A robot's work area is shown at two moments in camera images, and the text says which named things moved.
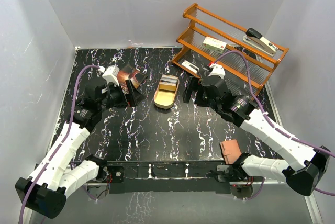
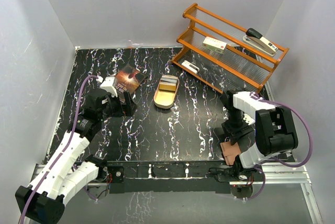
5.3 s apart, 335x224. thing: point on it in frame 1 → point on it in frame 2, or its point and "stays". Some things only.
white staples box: x=214 y=44 stays
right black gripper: x=192 y=86 → x=235 y=133
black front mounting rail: x=165 y=176 stays
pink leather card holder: x=231 y=151 stays
